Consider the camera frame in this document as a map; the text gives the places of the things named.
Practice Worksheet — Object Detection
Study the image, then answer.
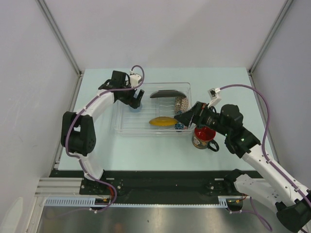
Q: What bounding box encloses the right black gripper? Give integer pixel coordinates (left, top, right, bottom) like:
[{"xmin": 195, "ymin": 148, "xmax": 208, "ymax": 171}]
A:
[{"xmin": 174, "ymin": 101, "xmax": 230, "ymax": 137}]

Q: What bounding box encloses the light blue plastic cup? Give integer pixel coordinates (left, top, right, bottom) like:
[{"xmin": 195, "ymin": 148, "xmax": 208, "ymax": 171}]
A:
[{"xmin": 129, "ymin": 104, "xmax": 142, "ymax": 113}]

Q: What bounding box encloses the blue triangle patterned bowl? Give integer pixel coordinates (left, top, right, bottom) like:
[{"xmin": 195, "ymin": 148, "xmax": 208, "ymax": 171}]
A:
[{"xmin": 174, "ymin": 122, "xmax": 187, "ymax": 133}]

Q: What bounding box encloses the pink patterned bowl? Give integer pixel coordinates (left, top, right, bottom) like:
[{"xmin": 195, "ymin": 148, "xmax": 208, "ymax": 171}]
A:
[{"xmin": 174, "ymin": 97, "xmax": 189, "ymax": 114}]

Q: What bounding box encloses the clear plastic dish rack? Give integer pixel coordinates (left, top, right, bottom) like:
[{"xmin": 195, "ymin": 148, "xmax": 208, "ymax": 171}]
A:
[{"xmin": 115, "ymin": 82, "xmax": 194, "ymax": 136}]

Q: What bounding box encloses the red interior dark mug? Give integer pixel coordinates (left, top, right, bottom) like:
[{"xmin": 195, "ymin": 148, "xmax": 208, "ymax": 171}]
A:
[{"xmin": 191, "ymin": 127, "xmax": 220, "ymax": 152}]

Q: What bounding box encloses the black floral square plate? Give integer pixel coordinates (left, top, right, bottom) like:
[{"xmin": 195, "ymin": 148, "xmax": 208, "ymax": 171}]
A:
[{"xmin": 150, "ymin": 90, "xmax": 187, "ymax": 99}]

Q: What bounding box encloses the yellow brown round saucer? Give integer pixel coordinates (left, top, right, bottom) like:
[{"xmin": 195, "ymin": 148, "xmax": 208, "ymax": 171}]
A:
[{"xmin": 149, "ymin": 116, "xmax": 178, "ymax": 127}]

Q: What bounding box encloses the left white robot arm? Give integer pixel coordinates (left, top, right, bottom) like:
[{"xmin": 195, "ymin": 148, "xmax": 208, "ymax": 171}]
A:
[{"xmin": 61, "ymin": 65, "xmax": 144, "ymax": 194}]

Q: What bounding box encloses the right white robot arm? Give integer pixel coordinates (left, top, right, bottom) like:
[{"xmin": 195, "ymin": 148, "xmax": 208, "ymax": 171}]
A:
[{"xmin": 174, "ymin": 101, "xmax": 311, "ymax": 233}]

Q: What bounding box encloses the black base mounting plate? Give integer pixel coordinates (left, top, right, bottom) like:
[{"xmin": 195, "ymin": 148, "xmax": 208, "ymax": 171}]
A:
[{"xmin": 48, "ymin": 168, "xmax": 268, "ymax": 211}]

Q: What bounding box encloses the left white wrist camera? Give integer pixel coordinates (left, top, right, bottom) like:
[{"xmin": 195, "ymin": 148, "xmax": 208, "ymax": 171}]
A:
[{"xmin": 129, "ymin": 70, "xmax": 142, "ymax": 87}]

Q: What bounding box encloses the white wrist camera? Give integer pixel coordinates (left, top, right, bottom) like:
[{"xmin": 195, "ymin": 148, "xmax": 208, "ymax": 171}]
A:
[
  {"xmin": 208, "ymin": 88, "xmax": 222, "ymax": 107},
  {"xmin": 129, "ymin": 70, "xmax": 142, "ymax": 87}
]

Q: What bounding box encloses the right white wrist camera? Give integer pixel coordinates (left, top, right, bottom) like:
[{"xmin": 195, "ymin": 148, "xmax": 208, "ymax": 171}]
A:
[{"xmin": 208, "ymin": 88, "xmax": 222, "ymax": 107}]

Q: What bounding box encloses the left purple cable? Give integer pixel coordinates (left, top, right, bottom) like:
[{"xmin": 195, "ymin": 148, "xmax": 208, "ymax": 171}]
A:
[{"xmin": 46, "ymin": 65, "xmax": 145, "ymax": 214}]

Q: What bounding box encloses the purple cable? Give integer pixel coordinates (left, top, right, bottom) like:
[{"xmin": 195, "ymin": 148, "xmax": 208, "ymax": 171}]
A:
[
  {"xmin": 213, "ymin": 83, "xmax": 311, "ymax": 231},
  {"xmin": 46, "ymin": 65, "xmax": 145, "ymax": 214}
]

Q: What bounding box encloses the light blue cable duct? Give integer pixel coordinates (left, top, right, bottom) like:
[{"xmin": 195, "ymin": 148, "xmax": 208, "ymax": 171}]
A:
[{"xmin": 44, "ymin": 197, "xmax": 228, "ymax": 208}]

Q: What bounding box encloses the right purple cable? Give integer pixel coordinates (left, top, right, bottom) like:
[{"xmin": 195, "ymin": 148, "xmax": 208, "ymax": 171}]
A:
[{"xmin": 213, "ymin": 83, "xmax": 311, "ymax": 231}]

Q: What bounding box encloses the aluminium front rail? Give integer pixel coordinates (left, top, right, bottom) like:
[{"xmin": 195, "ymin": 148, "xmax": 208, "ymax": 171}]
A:
[{"xmin": 34, "ymin": 177, "xmax": 280, "ymax": 198}]

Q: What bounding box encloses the left aluminium frame post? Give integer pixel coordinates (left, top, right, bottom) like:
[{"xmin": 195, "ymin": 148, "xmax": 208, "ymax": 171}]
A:
[{"xmin": 35, "ymin": 0, "xmax": 82, "ymax": 76}]

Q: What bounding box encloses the aluminium frame post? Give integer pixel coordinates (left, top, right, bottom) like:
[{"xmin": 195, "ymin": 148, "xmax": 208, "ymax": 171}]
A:
[
  {"xmin": 35, "ymin": 0, "xmax": 82, "ymax": 76},
  {"xmin": 248, "ymin": 0, "xmax": 295, "ymax": 74}
]

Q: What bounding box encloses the right aluminium frame post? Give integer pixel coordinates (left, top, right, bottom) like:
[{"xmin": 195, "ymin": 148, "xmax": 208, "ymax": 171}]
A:
[{"xmin": 248, "ymin": 0, "xmax": 295, "ymax": 74}]

